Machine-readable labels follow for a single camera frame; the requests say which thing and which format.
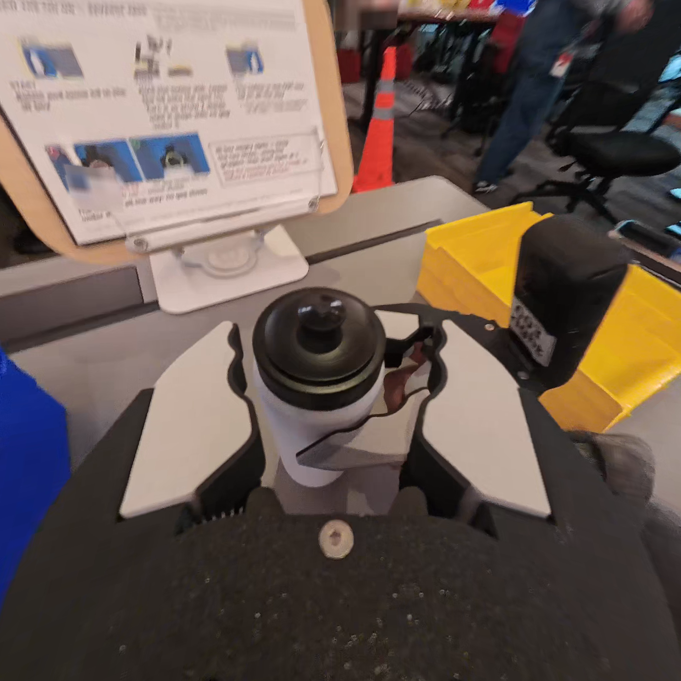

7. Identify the blue plastic bin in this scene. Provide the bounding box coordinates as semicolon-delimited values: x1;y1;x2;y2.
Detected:
0;346;72;602

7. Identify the black bottle lid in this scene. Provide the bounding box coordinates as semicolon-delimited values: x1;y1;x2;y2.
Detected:
252;287;387;410

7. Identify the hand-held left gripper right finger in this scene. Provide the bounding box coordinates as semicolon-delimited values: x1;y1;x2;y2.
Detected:
400;319;552;525

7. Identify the white plastic bottle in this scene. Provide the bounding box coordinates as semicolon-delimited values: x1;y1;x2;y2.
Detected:
251;362;384;487

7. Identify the orange traffic cone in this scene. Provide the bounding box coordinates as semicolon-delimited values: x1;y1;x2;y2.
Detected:
352;47;397;193

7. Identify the yellow plastic bin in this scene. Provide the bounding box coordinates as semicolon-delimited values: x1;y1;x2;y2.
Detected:
416;201;681;433

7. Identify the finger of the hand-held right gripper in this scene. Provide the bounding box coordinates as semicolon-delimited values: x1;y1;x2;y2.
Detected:
295;391;427;472
372;303;445;345

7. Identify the person's right hand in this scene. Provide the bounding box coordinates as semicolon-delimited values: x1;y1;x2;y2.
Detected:
383;343;429;416

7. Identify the wooden clipboard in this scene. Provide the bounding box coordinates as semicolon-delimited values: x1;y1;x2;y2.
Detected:
0;0;354;265

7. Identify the instruction sheet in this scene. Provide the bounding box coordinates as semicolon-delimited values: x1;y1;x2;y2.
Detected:
0;0;338;245

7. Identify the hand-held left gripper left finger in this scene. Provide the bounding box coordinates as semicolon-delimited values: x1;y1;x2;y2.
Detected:
118;321;265;519

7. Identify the black office chair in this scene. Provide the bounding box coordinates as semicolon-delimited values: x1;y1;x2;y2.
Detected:
513;48;681;224

